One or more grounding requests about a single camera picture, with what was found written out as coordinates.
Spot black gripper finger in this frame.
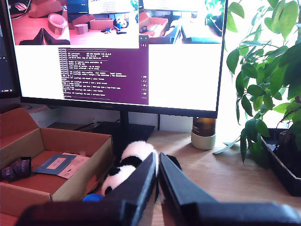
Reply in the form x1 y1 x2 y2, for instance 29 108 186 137
158 152 220 223
103 152 159 223

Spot keys with blue fob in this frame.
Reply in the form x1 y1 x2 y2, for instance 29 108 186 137
82 193 104 203

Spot open cardboard box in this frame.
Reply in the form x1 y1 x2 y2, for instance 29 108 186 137
0 107 114 218

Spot panda plush toy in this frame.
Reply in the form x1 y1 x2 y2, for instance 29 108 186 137
100 140 182 196

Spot black monitor stand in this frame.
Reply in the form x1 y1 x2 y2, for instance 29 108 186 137
92 110 156 151

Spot amber bottle with pale base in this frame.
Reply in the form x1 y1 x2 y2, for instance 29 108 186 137
190 116 217 151

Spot pink paper sheet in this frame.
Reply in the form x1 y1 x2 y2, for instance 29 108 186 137
56 152 90 180

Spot blue printed card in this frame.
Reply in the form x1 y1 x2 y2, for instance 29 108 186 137
32 153 77 176

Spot black plant pot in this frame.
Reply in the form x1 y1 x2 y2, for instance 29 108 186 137
260 128 301 197

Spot large black computer monitor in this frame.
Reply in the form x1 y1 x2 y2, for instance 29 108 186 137
1 0 229 119

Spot dark purple printed ribbon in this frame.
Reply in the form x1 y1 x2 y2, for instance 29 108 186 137
0 156 32 182

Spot green leafy house plant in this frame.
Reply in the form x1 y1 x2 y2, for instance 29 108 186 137
212 0 301 169

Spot dark computer monitor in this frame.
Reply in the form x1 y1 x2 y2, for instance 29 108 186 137
0 22 21 100

